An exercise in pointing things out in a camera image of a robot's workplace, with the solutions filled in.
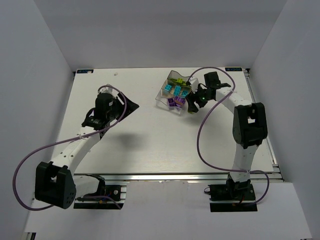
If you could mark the green small lego brick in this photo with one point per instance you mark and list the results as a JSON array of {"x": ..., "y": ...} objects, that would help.
[{"x": 179, "y": 81}]

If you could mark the left corner blue label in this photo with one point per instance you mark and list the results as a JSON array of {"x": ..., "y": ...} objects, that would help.
[{"x": 84, "y": 71}]

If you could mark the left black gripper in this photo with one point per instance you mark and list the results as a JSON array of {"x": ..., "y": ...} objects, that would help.
[{"x": 121, "y": 107}]

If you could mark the corner blue label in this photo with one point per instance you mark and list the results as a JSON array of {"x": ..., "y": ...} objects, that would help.
[
  {"x": 233, "y": 69},
  {"x": 84, "y": 71}
]

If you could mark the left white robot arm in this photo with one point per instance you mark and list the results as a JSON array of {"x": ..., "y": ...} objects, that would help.
[{"x": 55, "y": 183}]

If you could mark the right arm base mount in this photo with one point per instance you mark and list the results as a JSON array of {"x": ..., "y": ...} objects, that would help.
[{"x": 221, "y": 200}]

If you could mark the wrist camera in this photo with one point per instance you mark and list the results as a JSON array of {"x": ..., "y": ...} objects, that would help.
[
  {"x": 106, "y": 89},
  {"x": 193, "y": 82}
]

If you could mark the small teal lego brick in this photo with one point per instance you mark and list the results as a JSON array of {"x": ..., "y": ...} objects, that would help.
[{"x": 184, "y": 93}]

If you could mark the clear plastic container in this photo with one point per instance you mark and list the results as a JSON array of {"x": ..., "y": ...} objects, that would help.
[{"x": 161, "y": 103}]

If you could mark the right corner blue label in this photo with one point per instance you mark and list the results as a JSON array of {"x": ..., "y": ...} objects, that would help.
[{"x": 233, "y": 69}]

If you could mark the purple 2x4 lego plate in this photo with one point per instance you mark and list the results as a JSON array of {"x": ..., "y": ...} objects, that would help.
[{"x": 179, "y": 100}]

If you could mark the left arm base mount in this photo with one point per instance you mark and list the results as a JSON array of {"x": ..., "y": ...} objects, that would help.
[{"x": 93, "y": 192}]

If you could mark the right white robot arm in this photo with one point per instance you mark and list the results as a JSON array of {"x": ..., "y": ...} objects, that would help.
[{"x": 249, "y": 127}]

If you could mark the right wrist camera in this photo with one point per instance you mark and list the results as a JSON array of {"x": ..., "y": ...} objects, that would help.
[{"x": 193, "y": 82}]

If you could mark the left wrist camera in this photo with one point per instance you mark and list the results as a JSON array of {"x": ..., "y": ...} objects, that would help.
[{"x": 106, "y": 89}]

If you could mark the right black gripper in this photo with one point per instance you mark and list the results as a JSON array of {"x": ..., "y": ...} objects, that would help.
[{"x": 194, "y": 97}]

